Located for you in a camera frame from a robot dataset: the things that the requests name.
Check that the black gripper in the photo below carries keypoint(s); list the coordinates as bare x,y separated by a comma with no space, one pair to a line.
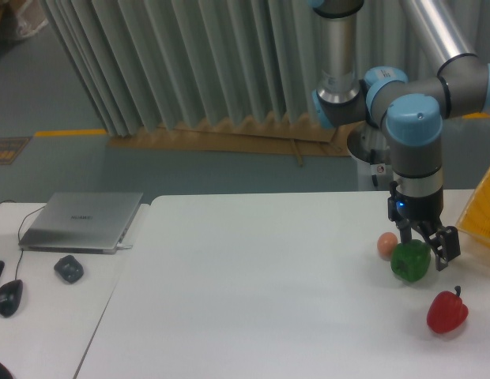
423,214

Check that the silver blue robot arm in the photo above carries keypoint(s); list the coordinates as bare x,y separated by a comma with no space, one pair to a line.
409,114

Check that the green bell pepper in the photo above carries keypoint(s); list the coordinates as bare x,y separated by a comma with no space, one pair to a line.
410,260

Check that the brown egg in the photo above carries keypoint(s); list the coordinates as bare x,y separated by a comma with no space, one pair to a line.
386,244

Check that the yellow plastic basket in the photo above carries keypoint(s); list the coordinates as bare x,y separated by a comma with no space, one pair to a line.
475,217

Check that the red bell pepper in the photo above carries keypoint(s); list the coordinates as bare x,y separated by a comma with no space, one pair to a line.
447,311

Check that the brown cardboard sheet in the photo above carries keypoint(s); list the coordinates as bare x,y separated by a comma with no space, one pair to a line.
299,139

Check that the grey pleated curtain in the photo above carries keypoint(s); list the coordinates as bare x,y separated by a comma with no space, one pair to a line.
146,64

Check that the silver closed laptop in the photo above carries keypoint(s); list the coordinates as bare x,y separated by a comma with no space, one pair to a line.
86,222

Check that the black earbuds case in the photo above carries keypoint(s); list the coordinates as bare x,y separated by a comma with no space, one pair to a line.
69,269

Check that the black computer mouse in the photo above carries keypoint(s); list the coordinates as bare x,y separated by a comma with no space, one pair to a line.
10,297

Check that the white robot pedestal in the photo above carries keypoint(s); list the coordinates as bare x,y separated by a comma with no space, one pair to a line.
369,149

